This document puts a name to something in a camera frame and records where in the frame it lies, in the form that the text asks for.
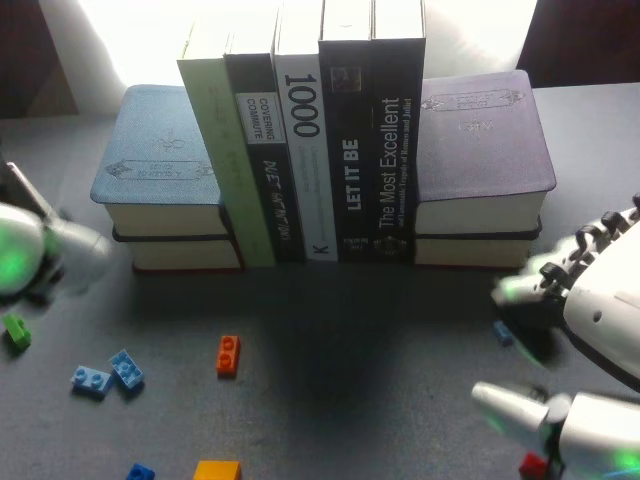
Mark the black Most Excellent book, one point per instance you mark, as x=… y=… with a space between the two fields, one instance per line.
x=395 y=165

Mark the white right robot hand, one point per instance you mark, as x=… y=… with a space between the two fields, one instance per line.
x=610 y=300

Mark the green toy brick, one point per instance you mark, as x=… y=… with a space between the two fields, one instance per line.
x=17 y=330

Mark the small blue flat brick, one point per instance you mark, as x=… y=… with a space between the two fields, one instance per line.
x=503 y=333

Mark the thick book with dark cover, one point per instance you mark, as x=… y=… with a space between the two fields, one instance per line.
x=470 y=252
x=185 y=255

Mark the light green book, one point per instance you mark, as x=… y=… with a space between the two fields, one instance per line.
x=225 y=150

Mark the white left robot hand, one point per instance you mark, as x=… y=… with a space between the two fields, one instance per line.
x=20 y=250

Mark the dark blue toy brick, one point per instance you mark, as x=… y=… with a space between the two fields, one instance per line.
x=140 y=472

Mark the light blue square brick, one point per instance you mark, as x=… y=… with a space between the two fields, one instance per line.
x=126 y=369

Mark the blue embossed cover book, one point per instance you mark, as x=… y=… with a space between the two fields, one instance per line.
x=150 y=140

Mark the yellow orange toy brick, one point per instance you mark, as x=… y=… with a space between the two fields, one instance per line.
x=217 y=471

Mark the purple embossed cover book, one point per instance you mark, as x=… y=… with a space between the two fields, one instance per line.
x=480 y=150

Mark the grey table cloth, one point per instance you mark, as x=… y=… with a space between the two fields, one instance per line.
x=350 y=400

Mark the black Let It Be book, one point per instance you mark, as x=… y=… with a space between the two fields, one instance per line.
x=350 y=175

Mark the red toy brick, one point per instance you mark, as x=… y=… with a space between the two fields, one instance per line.
x=532 y=466

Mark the light blue long brick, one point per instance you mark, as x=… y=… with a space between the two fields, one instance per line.
x=91 y=381

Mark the white 1000 book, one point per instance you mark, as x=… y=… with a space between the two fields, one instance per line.
x=310 y=175

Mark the black Covering Commute book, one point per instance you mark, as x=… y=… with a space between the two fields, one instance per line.
x=265 y=180

